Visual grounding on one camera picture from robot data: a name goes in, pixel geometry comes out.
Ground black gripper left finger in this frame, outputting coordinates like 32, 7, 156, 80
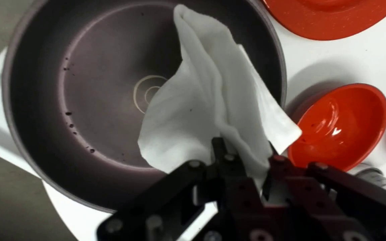
211, 138, 246, 201

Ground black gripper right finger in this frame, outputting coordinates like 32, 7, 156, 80
261, 147, 288, 201

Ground red and white towel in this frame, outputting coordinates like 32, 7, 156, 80
138, 4, 301, 185

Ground black frying pan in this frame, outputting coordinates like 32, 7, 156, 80
2, 0, 286, 211

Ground large red plate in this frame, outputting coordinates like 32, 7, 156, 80
261, 0, 386, 40

